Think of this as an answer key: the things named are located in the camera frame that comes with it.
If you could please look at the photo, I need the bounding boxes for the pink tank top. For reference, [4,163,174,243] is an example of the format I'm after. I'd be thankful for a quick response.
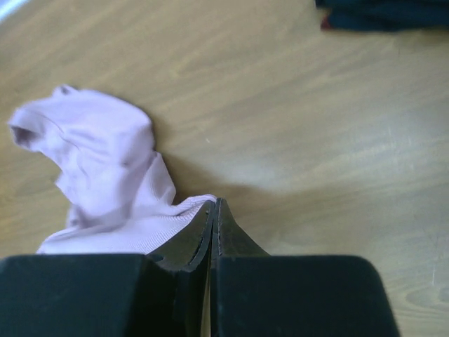
[8,86,214,255]

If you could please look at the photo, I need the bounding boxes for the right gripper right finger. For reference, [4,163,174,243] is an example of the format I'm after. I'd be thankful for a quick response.
[210,199,400,336]

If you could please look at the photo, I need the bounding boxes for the folded navy tank top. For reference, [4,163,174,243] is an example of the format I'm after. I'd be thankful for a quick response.
[315,0,448,32]

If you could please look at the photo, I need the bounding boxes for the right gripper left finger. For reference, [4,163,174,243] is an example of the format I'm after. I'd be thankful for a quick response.
[1,201,215,336]

